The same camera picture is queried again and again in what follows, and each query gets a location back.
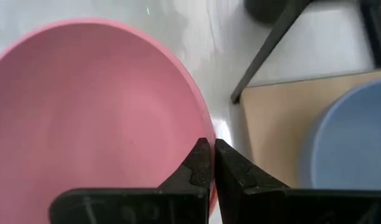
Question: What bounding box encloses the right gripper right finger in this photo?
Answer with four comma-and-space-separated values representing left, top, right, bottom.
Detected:
214, 139, 381, 224

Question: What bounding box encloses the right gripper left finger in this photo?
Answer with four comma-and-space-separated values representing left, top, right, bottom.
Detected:
49, 138, 212, 224

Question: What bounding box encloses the blue plastic bowl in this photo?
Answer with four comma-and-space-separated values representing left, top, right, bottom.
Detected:
299, 79, 381, 191

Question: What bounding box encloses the pink plastic bowl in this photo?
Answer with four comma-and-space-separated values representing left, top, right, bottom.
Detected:
0, 17, 217, 224

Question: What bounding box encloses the black dish rack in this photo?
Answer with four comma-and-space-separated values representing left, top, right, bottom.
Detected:
230, 0, 381, 189

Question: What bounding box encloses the black plant pot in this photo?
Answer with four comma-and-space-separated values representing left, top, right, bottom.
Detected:
243, 0, 306, 25

